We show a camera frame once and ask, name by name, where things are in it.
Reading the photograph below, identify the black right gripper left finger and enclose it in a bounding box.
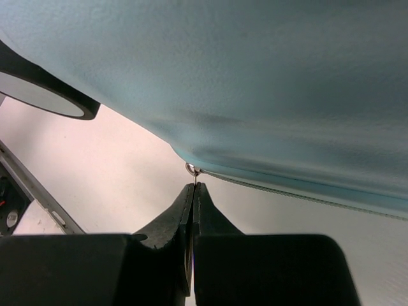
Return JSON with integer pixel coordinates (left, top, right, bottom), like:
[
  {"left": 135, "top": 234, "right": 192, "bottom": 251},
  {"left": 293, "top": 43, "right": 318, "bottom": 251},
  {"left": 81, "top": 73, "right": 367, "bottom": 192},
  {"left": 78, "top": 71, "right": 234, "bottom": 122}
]
[{"left": 1, "top": 184, "right": 194, "bottom": 305}]

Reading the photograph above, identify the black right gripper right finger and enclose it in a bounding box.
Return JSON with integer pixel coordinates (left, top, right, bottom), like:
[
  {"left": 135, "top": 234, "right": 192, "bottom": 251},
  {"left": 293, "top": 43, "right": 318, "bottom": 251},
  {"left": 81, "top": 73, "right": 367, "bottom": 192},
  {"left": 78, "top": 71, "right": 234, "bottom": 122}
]
[{"left": 193, "top": 183, "right": 361, "bottom": 305}]

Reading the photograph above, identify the light blue hardshell suitcase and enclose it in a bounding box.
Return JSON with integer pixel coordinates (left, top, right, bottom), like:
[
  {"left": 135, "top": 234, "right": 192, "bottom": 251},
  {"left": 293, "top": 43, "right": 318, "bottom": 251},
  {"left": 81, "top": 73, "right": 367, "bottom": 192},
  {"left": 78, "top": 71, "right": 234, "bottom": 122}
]
[{"left": 1, "top": 1, "right": 407, "bottom": 219}]

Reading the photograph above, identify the aluminium front rail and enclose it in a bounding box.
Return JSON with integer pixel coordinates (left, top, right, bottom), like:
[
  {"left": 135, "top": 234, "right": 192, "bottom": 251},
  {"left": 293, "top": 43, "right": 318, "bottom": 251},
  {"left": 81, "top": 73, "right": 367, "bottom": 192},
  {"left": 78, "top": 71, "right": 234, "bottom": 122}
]
[{"left": 1, "top": 142, "right": 85, "bottom": 235}]

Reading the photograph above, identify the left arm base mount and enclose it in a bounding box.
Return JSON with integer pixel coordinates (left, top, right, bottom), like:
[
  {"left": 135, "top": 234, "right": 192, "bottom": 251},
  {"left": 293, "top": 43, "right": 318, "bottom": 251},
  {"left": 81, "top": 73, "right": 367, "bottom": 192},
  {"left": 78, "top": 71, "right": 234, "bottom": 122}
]
[{"left": 0, "top": 163, "right": 33, "bottom": 237}]

